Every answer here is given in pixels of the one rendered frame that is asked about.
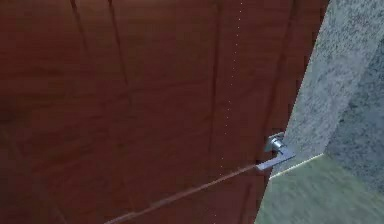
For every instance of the red-brown wooden room door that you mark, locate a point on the red-brown wooden room door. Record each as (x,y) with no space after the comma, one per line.
(140,100)

